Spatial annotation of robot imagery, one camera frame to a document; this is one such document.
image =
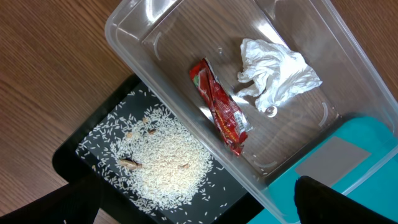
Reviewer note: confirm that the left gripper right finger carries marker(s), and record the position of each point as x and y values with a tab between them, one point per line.
317	203

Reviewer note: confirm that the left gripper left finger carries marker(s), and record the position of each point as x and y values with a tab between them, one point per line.
76	202

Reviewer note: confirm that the pile of rice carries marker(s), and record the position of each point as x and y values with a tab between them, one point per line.
165	165

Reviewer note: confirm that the red snack wrapper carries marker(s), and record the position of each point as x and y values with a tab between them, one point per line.
228	117

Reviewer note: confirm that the white tissue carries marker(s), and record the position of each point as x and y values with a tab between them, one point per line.
278	73

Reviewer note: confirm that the black waste tray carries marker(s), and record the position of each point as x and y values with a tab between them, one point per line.
221	199

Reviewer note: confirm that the teal serving tray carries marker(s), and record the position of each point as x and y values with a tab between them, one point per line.
357	159

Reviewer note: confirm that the clear plastic bin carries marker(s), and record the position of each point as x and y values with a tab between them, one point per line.
162	40

